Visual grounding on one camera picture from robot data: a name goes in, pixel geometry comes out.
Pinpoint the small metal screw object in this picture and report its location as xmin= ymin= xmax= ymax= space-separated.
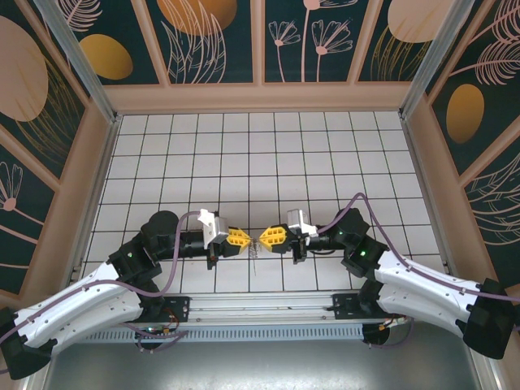
xmin=248 ymin=236 xmax=263 ymax=278

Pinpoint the small circuit board with LED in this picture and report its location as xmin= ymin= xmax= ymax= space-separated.
xmin=135 ymin=323 xmax=174 ymax=339

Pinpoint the grey metal sheet panel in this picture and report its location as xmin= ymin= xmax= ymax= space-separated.
xmin=24 ymin=320 xmax=503 ymax=390

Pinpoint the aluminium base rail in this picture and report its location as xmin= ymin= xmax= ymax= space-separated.
xmin=137 ymin=292 xmax=407 ymax=325

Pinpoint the aluminium frame rail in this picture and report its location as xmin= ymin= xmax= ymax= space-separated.
xmin=71 ymin=115 xmax=123 ymax=281
xmin=401 ymin=115 xmax=452 ymax=271

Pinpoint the slotted grey cable duct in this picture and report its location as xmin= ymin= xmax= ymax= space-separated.
xmin=75 ymin=323 xmax=365 ymax=343

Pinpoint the yellow wire connector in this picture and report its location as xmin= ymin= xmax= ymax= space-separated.
xmin=377 ymin=315 xmax=407 ymax=331

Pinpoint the aluminium frame post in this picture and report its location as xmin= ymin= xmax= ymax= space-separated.
xmin=477 ymin=353 xmax=505 ymax=390
xmin=400 ymin=0 xmax=467 ymax=119
xmin=22 ymin=371 xmax=49 ymax=390
xmin=40 ymin=0 xmax=124 ymax=125

